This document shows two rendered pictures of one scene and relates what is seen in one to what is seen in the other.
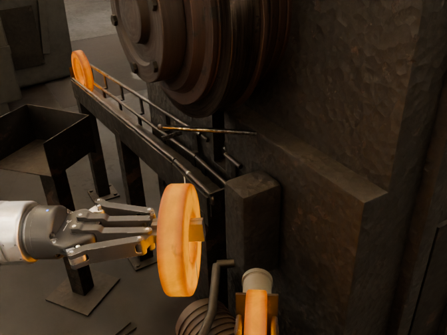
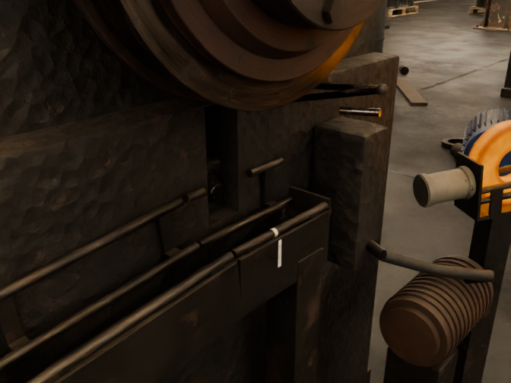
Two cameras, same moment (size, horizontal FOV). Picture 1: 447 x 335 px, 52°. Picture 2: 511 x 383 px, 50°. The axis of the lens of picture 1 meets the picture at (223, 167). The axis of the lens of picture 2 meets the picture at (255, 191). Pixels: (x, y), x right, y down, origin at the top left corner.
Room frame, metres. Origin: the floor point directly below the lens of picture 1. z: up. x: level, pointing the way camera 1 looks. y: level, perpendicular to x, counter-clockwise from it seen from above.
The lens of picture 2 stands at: (1.20, 0.69, 1.05)
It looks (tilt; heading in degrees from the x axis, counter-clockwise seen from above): 23 degrees down; 252
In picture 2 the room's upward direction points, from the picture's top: straight up
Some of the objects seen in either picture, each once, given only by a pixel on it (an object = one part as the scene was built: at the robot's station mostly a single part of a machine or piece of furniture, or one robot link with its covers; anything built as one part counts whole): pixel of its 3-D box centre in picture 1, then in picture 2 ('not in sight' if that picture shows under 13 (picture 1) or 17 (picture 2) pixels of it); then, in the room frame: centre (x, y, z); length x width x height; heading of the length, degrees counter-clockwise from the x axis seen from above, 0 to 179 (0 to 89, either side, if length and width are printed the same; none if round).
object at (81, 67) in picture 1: (82, 71); not in sight; (1.94, 0.60, 0.65); 0.18 x 0.03 x 0.18; 32
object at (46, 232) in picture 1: (68, 231); not in sight; (0.50, 0.22, 0.92); 0.09 x 0.08 x 0.07; 85
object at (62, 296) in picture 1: (59, 214); not in sight; (1.29, 0.58, 0.36); 0.26 x 0.20 x 0.72; 65
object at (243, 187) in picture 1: (253, 226); (345, 192); (0.79, -0.06, 0.68); 0.11 x 0.08 x 0.24; 120
